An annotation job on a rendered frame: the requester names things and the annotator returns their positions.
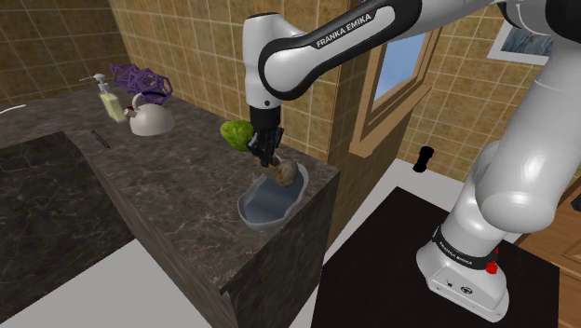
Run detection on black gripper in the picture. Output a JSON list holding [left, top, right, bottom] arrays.
[[246, 104, 286, 168]]

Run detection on brown lumpy potato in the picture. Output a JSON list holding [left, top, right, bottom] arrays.
[[270, 157, 300, 188]]

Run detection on green lumpy lettuce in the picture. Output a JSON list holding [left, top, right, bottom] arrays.
[[220, 119, 255, 153]]

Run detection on grey shallow bowl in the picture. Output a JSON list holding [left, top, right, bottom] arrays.
[[236, 160, 310, 232]]

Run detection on white kettle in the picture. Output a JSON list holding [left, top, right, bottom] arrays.
[[124, 92, 176, 137]]

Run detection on wooden framed window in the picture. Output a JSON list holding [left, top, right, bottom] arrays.
[[348, 26, 444, 158]]

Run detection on yellow soap dispenser bottle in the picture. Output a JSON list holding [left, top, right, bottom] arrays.
[[79, 73, 128, 124]]

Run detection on black cylinder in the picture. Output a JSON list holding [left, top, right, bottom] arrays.
[[412, 145, 436, 174]]

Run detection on dark robot stand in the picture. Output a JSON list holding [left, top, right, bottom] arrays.
[[310, 185, 562, 328]]

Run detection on wooden cabinet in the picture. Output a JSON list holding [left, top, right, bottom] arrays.
[[514, 175, 581, 328]]

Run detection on purple wire frame sculpture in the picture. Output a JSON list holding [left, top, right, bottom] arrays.
[[109, 62, 175, 106]]

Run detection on white framed wall picture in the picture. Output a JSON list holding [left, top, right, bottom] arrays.
[[486, 19, 558, 66]]

